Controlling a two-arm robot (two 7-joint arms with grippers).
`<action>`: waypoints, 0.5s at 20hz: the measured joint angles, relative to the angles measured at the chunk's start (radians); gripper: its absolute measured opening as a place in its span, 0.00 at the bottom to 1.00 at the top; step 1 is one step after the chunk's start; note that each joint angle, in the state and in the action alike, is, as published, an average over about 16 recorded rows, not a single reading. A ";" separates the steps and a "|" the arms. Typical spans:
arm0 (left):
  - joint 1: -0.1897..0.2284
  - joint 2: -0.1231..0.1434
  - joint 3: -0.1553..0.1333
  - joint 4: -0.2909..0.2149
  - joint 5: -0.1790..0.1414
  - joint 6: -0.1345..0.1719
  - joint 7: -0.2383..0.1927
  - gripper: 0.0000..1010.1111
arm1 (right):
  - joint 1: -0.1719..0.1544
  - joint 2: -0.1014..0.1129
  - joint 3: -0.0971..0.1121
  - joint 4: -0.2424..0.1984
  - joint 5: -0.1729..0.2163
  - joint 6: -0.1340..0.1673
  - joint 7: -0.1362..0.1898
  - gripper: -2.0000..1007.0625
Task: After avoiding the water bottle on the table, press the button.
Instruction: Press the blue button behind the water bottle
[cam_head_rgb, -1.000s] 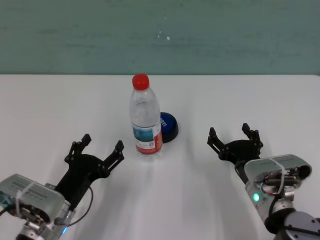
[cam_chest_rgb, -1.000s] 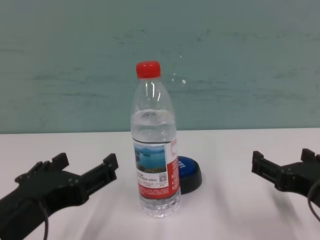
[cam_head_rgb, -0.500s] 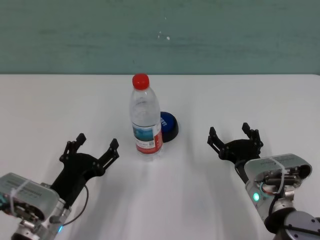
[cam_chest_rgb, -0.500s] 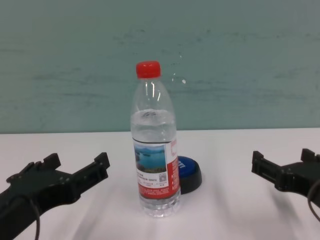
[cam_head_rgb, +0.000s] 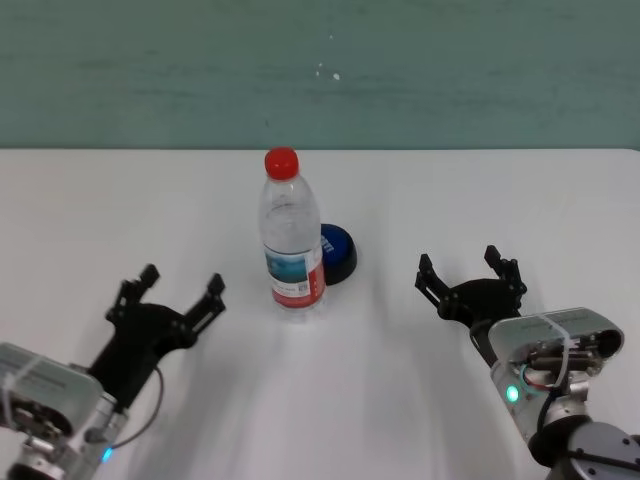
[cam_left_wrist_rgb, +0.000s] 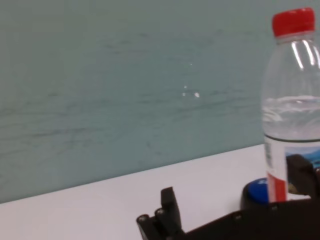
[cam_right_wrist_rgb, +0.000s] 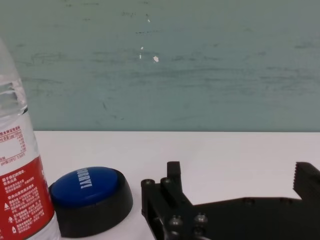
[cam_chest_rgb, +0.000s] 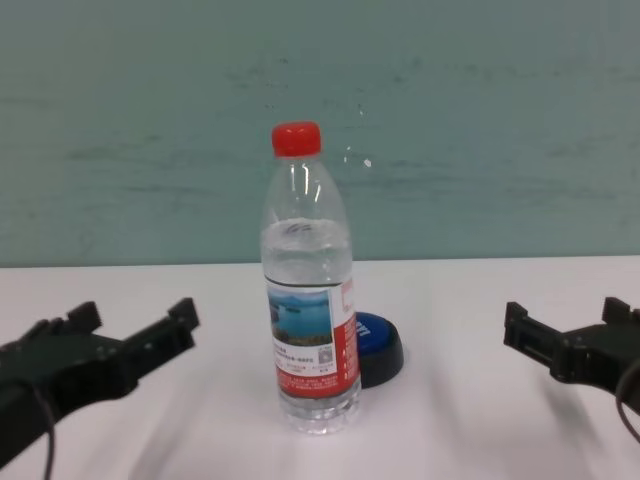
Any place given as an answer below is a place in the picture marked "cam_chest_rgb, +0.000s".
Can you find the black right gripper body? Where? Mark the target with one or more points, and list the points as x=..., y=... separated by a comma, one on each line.
x=605, y=355

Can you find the clear water bottle red cap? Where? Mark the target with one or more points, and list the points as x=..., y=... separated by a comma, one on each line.
x=310, y=310

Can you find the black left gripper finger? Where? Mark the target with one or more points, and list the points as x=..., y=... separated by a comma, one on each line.
x=165, y=337
x=82, y=320

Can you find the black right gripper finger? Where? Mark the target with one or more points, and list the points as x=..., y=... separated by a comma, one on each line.
x=540, y=340
x=622, y=314

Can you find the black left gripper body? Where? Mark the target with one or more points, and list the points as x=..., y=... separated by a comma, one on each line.
x=70, y=370

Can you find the blue push button black base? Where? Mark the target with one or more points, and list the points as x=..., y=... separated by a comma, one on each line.
x=380, y=345

